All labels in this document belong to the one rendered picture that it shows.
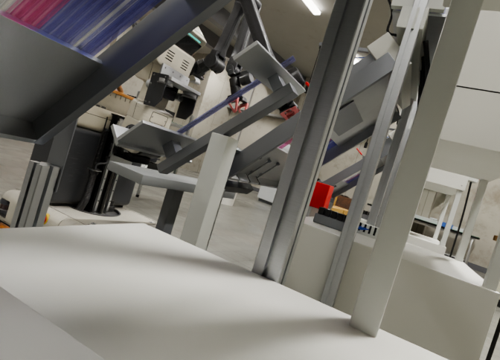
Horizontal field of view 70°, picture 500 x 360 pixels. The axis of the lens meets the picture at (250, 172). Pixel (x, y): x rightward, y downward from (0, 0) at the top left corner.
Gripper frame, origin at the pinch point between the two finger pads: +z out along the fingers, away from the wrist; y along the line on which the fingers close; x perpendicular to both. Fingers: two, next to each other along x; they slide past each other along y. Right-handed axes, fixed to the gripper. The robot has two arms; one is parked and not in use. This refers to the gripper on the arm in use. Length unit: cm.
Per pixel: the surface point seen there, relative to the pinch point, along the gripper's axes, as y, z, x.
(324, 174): 891, -132, 117
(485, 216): 806, 118, -182
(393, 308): -11, 70, -6
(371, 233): 20, 48, -7
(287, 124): -10.5, 1.6, 1.0
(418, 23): -15, -6, -50
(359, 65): -7.0, -6.7, -29.7
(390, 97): -14.2, 10.8, -32.9
